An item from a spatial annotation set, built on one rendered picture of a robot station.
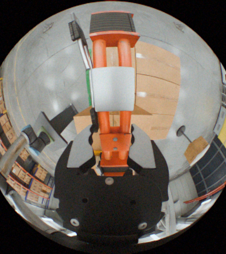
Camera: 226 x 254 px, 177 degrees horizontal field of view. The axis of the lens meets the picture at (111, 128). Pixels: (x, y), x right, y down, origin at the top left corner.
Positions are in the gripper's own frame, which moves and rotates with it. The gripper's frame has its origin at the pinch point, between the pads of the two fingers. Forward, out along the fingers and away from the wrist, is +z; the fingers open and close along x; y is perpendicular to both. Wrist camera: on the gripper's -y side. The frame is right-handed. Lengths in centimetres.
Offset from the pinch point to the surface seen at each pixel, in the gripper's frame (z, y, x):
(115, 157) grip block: 1.6, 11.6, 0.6
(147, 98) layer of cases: 60, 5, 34
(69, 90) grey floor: 114, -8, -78
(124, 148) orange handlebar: 0.4, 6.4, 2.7
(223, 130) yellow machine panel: 20, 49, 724
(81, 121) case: 19.8, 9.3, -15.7
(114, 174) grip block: -0.7, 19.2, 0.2
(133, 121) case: 19.7, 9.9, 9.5
